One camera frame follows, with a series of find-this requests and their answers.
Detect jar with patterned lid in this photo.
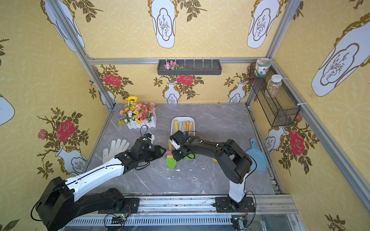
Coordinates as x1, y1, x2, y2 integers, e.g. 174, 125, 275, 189
254, 58, 272, 78

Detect white plastic storage box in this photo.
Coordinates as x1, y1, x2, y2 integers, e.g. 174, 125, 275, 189
170, 116, 196, 136

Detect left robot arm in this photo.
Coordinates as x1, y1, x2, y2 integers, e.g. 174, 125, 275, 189
32, 134, 167, 231

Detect light blue trowel white handle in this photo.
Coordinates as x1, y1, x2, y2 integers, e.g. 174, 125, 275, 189
178, 121, 183, 131

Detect yellow plastic scoop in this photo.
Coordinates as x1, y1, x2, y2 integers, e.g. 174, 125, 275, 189
188, 122, 193, 136

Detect small pink flowers on shelf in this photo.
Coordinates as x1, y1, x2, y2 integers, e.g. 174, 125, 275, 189
164, 60, 185, 70

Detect clear jar white lid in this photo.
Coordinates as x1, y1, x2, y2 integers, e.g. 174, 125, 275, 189
265, 74, 282, 98

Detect light blue dustpan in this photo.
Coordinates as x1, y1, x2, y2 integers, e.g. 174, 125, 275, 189
246, 138, 268, 171

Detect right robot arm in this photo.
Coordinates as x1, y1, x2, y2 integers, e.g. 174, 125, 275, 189
170, 131, 255, 213

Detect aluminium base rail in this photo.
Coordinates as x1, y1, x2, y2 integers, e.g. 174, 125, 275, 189
63, 193, 305, 231

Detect white work glove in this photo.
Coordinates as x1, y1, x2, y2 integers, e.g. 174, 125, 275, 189
103, 139, 130, 164

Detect green pointed trowel yellow handle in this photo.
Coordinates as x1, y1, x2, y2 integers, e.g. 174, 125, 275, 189
174, 120, 179, 132

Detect artificial flowers white fence planter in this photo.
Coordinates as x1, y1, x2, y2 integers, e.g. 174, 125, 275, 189
118, 96, 157, 129

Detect green narrow trowel yellow handle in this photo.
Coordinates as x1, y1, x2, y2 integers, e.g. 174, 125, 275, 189
166, 139, 177, 170

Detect dark wall shelf tray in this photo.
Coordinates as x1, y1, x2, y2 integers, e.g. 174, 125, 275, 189
157, 58, 222, 76

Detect black wire mesh basket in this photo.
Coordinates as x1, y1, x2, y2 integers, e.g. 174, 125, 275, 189
249, 63, 300, 127

